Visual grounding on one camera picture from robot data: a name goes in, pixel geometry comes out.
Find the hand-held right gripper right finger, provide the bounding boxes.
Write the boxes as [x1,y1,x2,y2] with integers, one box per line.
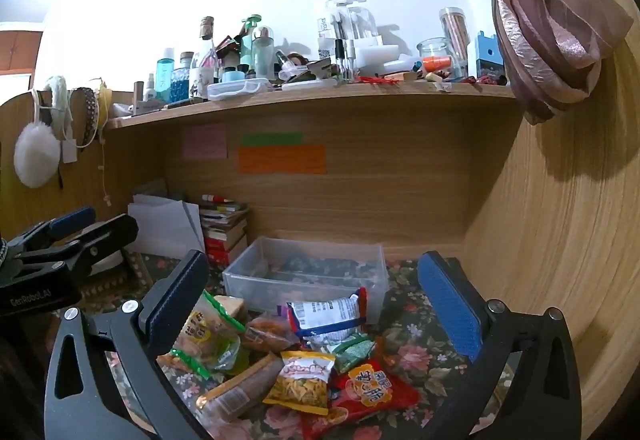
[416,250,597,440]

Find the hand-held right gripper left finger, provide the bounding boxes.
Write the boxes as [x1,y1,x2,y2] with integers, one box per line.
[44,249,211,440]

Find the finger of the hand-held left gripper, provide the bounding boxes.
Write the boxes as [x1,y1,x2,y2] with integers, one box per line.
[15,214,139,281]
[5,206,97,261]

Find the triangular sandwich packet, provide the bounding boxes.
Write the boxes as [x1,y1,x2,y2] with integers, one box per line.
[216,296,247,323]

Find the clear plastic storage container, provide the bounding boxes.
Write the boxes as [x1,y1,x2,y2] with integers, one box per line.
[222,236,390,325]

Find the small green snack packet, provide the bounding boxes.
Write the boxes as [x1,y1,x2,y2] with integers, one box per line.
[320,332,377,373]

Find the clear packet of orange buns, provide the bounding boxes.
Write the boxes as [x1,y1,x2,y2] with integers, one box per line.
[242,312,296,353]

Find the red snack packet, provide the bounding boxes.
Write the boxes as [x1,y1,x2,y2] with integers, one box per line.
[300,355,422,440]

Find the long brown bread packet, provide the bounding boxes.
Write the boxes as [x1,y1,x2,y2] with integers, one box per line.
[196,355,283,426]

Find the blue and white snack packet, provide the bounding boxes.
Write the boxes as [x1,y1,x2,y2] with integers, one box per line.
[286,287,368,338]

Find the yellow snack packet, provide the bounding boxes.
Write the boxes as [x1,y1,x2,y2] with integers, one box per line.
[262,350,336,417]

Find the white folded paper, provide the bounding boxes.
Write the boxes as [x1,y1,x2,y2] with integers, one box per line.
[127,192,206,255]

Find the beige patterned cloth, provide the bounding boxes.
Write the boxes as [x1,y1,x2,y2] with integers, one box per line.
[80,250,151,315]

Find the dark floral tablecloth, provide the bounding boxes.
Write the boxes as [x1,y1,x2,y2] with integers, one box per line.
[50,245,516,440]

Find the white fluffy earmuffs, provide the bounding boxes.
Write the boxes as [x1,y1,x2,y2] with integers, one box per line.
[14,76,75,189]

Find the stack of books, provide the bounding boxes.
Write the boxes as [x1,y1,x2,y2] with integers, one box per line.
[199,200,251,265]

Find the dark studded headband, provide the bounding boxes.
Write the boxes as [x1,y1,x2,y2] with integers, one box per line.
[70,87,101,148]

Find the pink paper note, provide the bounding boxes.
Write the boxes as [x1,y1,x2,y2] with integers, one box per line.
[181,124,228,159]

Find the blue liquid bottle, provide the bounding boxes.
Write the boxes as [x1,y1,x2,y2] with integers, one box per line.
[155,47,176,103]

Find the jar of blue beads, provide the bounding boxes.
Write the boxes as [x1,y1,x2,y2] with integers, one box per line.
[171,52,193,103]

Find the orange paper note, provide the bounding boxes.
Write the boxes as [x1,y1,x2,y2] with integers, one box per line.
[237,145,327,175]

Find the brown cabinet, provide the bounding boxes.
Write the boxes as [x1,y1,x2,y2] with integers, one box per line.
[0,22,46,75]

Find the green paper note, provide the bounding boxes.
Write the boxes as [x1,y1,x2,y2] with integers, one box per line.
[242,132,304,145]

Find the clear lidded plastic box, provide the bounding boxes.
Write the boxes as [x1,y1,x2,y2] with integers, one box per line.
[206,78,273,100]

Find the clear bottle with cork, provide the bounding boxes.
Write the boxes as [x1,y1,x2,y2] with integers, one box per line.
[197,17,221,98]

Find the small model house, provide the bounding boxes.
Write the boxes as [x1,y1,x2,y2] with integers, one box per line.
[215,36,241,70]

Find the wooden shelf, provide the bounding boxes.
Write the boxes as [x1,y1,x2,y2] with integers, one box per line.
[107,84,518,129]

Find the green capped bottle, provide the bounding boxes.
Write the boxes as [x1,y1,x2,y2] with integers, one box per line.
[240,14,263,75]

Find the clear glass bottle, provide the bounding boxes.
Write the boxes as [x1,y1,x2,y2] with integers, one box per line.
[252,26,276,80]

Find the white oval lid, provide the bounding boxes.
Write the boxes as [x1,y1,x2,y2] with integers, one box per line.
[281,78,338,91]

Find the blue box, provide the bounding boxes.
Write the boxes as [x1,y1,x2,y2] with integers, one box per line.
[475,30,503,78]

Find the white box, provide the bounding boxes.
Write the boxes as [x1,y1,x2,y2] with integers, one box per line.
[357,44,401,75]

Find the round glass jar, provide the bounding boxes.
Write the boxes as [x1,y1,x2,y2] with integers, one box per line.
[417,38,458,80]

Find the tall clear canister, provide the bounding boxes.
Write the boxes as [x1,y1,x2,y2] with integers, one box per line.
[439,8,471,78]

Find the clear brush packaging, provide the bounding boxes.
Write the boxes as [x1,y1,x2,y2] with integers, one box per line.
[316,0,378,70]

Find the pink sheer curtain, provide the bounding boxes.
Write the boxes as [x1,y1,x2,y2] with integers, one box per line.
[415,0,636,125]

